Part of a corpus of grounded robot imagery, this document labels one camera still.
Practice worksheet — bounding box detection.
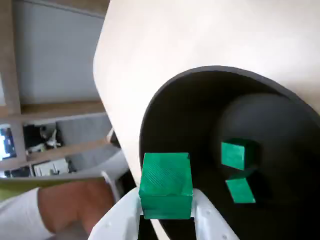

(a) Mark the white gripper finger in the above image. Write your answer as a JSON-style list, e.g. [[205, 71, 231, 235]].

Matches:
[[87, 188, 144, 240], [190, 188, 240, 240]]

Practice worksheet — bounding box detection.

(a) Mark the green cube block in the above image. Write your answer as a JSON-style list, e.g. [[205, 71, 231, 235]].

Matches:
[[224, 172, 257, 205], [138, 152, 195, 221], [220, 137, 258, 171]]

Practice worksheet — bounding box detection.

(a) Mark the person's forearm white sleeve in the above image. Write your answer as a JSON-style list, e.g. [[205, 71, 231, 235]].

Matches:
[[0, 187, 55, 240]]

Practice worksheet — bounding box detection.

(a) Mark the black pot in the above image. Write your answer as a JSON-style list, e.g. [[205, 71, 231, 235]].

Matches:
[[138, 65, 320, 240]]

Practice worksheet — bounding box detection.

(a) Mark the person's bare hand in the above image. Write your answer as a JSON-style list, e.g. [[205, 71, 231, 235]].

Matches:
[[37, 179, 115, 236]]

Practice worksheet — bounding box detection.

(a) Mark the yellow-green chair seat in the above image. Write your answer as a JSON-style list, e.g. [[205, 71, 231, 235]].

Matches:
[[0, 176, 106, 201]]

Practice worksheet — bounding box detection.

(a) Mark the white metal chair frame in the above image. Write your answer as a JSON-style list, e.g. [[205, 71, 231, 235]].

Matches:
[[99, 126, 123, 203]]

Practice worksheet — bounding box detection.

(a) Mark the gray partition with wooden frame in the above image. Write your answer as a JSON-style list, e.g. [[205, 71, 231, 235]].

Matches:
[[0, 0, 121, 180]]

